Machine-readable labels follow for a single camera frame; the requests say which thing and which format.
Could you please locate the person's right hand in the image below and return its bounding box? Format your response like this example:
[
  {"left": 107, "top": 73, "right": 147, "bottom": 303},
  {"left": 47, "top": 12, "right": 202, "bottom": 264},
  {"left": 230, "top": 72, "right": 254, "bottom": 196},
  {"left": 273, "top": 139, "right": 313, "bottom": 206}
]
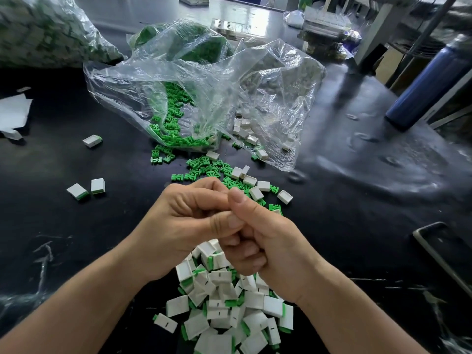
[{"left": 220, "top": 188, "right": 333, "bottom": 303}]

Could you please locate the person's left hand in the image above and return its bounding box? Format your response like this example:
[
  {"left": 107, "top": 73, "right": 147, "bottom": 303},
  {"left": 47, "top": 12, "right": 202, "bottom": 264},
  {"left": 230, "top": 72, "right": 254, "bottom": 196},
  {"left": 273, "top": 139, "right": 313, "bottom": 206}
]
[{"left": 129, "top": 177, "right": 246, "bottom": 281}]

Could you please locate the pile of assembled white-green pieces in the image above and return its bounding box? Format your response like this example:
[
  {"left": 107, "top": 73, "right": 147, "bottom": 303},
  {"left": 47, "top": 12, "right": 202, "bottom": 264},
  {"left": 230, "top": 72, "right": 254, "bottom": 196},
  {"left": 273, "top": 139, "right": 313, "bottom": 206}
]
[{"left": 164, "top": 238, "right": 295, "bottom": 354}]

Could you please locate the pile of green clips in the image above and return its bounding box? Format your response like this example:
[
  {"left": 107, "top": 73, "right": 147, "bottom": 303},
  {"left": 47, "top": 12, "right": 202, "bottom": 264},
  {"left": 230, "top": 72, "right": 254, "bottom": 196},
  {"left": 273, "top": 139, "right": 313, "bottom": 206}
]
[{"left": 147, "top": 81, "right": 285, "bottom": 216}]

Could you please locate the person's left forearm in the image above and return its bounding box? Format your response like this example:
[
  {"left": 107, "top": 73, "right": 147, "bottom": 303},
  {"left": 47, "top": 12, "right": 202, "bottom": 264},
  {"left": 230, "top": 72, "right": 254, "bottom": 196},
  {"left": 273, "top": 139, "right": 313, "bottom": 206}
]
[{"left": 0, "top": 250, "right": 167, "bottom": 354}]

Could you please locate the clear plastic bag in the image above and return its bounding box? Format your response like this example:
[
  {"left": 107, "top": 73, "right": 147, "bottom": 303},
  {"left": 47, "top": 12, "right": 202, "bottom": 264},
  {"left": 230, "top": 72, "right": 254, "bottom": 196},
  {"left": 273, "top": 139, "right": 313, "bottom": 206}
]
[{"left": 83, "top": 18, "right": 327, "bottom": 173}]

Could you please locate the black smartphone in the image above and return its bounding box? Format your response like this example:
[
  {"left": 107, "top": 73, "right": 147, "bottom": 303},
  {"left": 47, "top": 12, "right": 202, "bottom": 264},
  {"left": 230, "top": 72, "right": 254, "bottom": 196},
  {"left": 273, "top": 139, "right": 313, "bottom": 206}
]
[{"left": 412, "top": 222, "right": 472, "bottom": 295}]

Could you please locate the plastic bag full of green pieces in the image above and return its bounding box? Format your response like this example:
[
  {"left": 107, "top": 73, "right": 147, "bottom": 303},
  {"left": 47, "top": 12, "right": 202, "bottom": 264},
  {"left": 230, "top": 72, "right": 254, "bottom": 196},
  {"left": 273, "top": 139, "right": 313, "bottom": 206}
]
[{"left": 127, "top": 20, "right": 233, "bottom": 65}]

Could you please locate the white paper sheet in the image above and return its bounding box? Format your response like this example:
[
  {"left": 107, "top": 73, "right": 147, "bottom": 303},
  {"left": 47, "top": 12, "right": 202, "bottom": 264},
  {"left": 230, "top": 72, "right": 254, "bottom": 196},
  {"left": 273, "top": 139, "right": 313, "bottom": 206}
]
[{"left": 0, "top": 93, "right": 33, "bottom": 131}]

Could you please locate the white component box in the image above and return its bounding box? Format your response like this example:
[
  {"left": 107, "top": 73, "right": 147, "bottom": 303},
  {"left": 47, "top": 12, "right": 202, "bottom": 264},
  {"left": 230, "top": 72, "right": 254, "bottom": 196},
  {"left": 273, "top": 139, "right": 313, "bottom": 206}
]
[{"left": 211, "top": 18, "right": 259, "bottom": 37}]

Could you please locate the brown cardboard box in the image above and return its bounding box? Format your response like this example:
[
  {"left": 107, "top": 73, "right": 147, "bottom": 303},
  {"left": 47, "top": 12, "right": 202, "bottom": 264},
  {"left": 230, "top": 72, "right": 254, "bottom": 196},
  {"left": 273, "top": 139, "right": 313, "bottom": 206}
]
[{"left": 375, "top": 48, "right": 409, "bottom": 87}]

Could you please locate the grey machine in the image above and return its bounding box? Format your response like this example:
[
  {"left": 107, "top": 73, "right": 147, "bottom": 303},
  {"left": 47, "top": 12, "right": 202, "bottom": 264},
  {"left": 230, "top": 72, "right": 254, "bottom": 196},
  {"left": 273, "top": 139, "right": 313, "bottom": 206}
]
[{"left": 298, "top": 3, "right": 364, "bottom": 62}]

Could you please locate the blue cylinder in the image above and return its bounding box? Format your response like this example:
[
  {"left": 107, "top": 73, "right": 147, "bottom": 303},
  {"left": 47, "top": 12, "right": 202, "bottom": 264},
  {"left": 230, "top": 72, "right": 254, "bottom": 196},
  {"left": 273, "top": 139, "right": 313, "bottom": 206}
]
[{"left": 385, "top": 34, "right": 472, "bottom": 131}]

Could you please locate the large bag of assembled pieces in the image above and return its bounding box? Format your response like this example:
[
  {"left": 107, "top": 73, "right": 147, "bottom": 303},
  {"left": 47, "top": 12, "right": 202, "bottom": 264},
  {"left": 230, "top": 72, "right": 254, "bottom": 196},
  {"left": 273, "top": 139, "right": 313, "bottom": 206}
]
[{"left": 0, "top": 0, "right": 125, "bottom": 69}]

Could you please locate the white metal frame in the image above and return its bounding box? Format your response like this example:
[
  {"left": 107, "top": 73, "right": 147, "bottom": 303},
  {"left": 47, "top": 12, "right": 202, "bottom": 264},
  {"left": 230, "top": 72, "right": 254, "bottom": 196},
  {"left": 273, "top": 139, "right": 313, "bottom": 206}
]
[{"left": 355, "top": 0, "right": 472, "bottom": 86}]

